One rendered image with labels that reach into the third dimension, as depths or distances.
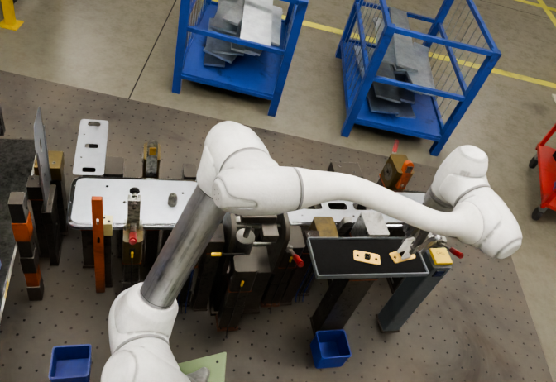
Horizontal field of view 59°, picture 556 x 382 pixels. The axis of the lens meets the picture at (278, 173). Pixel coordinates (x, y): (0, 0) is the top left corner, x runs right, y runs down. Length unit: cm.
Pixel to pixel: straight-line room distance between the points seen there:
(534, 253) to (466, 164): 259
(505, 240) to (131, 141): 168
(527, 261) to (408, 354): 191
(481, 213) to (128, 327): 95
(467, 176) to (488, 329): 106
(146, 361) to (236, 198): 51
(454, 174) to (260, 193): 52
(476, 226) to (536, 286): 245
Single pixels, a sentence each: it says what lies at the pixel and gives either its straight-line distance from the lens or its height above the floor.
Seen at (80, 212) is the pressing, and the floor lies 100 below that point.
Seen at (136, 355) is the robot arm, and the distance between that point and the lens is 134.
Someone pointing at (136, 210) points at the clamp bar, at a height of 116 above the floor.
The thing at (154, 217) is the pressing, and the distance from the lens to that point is 169.
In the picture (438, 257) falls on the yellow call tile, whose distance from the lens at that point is 168.
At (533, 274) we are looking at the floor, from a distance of 372.
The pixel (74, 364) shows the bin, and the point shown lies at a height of 70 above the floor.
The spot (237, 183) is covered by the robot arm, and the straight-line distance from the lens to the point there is 104.
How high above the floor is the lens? 232
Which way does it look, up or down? 44 degrees down
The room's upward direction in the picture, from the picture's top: 18 degrees clockwise
